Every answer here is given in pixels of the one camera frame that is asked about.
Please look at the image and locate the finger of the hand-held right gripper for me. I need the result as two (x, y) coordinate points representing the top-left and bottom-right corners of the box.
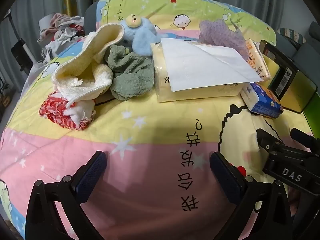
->
(255, 128), (287, 155)
(290, 128), (320, 150)

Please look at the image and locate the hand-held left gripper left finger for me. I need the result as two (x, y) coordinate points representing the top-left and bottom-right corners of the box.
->
(25, 151), (108, 240)

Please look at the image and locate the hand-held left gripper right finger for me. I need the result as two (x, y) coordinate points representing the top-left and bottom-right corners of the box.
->
(210, 151), (293, 240)

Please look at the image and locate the blue tissue pack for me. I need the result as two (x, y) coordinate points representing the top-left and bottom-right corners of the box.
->
(240, 81), (284, 119)

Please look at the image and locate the black box with green flap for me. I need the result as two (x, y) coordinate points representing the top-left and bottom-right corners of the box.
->
(259, 39), (320, 140)

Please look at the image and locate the red white striped cloth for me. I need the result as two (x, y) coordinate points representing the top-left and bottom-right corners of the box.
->
(39, 91), (97, 131)

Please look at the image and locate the orange tissue pack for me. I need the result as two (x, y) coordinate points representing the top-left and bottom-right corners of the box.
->
(244, 38), (272, 80)

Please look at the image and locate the green fluffy towel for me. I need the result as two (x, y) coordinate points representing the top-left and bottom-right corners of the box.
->
(104, 44), (155, 102)

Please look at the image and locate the cream yellow towel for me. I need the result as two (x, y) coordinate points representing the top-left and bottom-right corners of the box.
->
(52, 24), (125, 103)

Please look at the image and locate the greyish purple fluffy cloth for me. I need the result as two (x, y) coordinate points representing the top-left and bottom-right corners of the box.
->
(199, 19), (250, 58)

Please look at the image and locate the blue plush elephant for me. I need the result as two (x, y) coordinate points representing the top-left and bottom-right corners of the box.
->
(119, 14), (163, 57)

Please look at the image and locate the cartoon printed bedsheet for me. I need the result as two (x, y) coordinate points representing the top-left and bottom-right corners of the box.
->
(0, 0), (318, 240)

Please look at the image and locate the striped cushion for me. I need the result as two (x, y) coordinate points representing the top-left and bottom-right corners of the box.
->
(279, 27), (307, 50)

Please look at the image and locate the grey upholstered chair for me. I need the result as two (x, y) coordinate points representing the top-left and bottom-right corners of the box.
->
(292, 21), (320, 60)

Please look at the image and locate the yellow tissue pack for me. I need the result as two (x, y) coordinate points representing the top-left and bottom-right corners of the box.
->
(150, 38), (265, 103)

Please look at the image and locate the black and white stand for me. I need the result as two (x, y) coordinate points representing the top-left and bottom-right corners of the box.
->
(11, 39), (34, 73)

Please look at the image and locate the pile of clothes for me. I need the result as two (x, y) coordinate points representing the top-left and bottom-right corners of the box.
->
(37, 12), (87, 64)

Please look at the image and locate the grey chair backrest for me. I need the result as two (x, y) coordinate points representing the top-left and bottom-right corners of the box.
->
(84, 1), (101, 33)

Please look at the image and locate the white bin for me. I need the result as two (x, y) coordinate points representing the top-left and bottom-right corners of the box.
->
(39, 14), (58, 30)

